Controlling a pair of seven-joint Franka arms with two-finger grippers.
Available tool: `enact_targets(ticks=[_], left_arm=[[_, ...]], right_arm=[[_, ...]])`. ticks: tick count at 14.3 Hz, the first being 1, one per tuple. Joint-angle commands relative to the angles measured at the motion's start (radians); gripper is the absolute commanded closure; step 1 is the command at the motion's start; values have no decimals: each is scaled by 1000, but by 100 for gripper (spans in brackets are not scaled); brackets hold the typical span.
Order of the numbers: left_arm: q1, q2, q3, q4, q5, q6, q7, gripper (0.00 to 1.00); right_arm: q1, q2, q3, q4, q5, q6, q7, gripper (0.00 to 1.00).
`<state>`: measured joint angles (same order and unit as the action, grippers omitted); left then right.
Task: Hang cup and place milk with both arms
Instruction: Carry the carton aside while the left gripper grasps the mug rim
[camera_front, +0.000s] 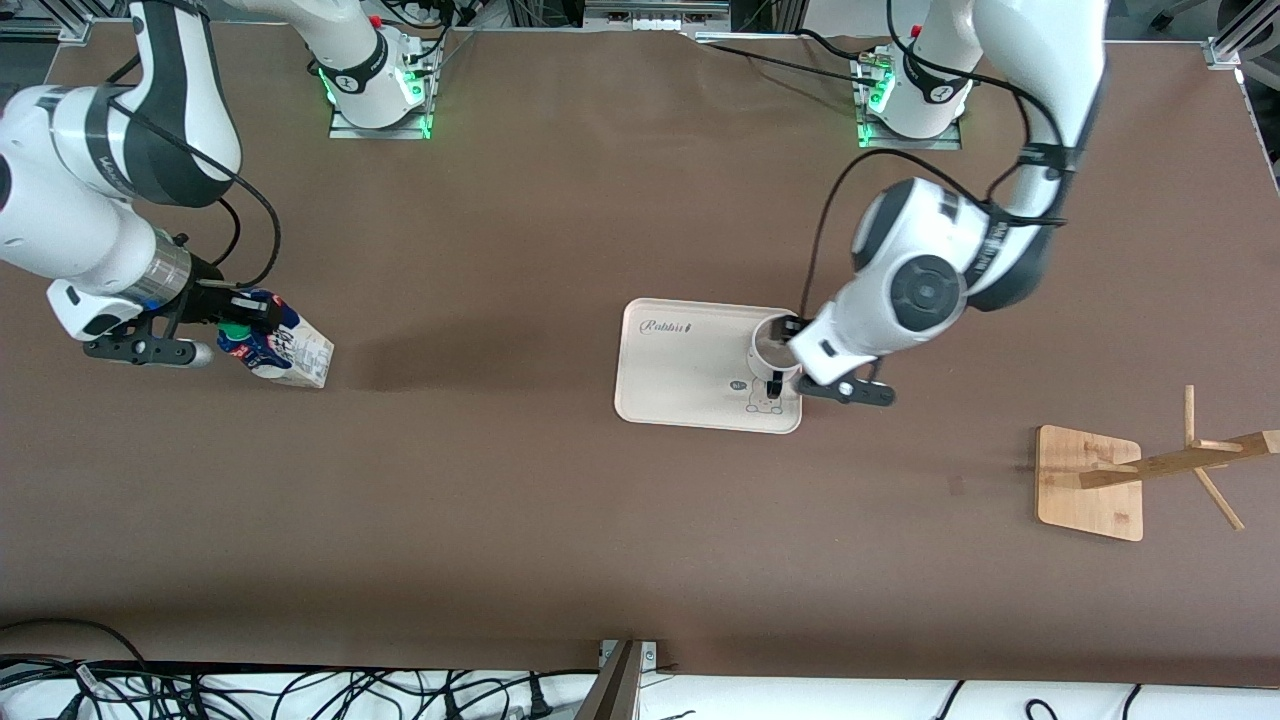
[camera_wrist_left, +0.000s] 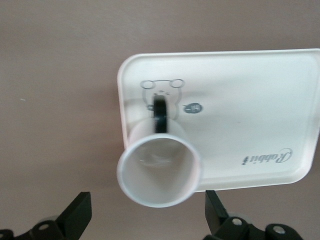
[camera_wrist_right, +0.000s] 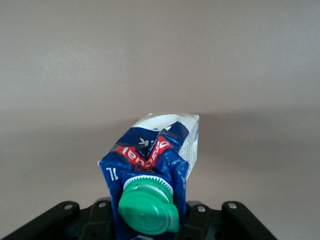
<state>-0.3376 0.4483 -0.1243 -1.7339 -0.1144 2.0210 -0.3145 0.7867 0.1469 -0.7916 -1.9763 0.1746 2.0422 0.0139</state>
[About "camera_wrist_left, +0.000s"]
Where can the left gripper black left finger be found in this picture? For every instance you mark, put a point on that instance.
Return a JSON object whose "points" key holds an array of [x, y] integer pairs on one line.
{"points": [[73, 217]]}

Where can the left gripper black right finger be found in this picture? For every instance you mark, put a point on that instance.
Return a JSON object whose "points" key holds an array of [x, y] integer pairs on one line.
{"points": [[216, 217]]}

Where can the cream tray rabbit print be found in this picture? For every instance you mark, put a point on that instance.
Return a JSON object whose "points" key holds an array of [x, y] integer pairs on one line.
{"points": [[237, 100]]}

